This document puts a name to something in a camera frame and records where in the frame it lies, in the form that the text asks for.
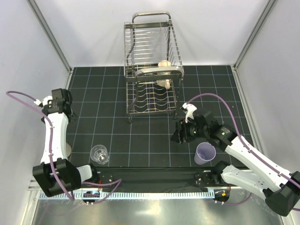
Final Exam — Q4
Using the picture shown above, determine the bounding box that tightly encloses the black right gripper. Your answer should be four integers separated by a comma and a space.
171, 116, 208, 144

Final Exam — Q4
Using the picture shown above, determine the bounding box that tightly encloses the beige patterned ceramic mug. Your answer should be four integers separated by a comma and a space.
156, 60, 171, 90

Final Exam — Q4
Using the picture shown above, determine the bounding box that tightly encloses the tan mug lilac inside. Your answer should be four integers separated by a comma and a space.
66, 143, 72, 157

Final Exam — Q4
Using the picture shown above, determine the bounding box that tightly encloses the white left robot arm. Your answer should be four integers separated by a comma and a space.
32, 89, 99, 197

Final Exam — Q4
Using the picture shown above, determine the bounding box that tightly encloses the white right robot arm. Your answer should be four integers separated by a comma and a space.
171, 112, 300, 217

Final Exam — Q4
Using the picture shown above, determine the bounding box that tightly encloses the lilac plastic cup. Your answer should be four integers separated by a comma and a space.
194, 142, 216, 165

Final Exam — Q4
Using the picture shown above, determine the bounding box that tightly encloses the clear glass tumbler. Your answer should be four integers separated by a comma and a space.
90, 145, 110, 165

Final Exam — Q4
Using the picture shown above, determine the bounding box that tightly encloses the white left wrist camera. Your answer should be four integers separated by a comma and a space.
34, 96, 53, 108

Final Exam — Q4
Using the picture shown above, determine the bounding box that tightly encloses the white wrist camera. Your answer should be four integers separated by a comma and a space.
181, 102, 197, 123
34, 96, 53, 108

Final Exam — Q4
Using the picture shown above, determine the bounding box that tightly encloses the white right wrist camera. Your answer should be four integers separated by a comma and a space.
181, 102, 197, 123

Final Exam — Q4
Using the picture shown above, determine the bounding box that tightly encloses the white slotted cable duct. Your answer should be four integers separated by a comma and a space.
38, 190, 216, 200

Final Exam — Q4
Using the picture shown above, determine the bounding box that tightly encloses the steel wire dish rack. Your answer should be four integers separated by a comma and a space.
124, 11, 184, 122

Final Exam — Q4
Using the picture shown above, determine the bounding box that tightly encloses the left aluminium frame post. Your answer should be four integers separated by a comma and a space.
27, 0, 72, 74

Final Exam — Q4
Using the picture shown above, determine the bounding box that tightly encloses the aluminium frame post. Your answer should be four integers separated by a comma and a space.
233, 0, 278, 70
27, 0, 72, 74

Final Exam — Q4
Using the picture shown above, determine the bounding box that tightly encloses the right aluminium frame post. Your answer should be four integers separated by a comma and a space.
233, 0, 278, 70

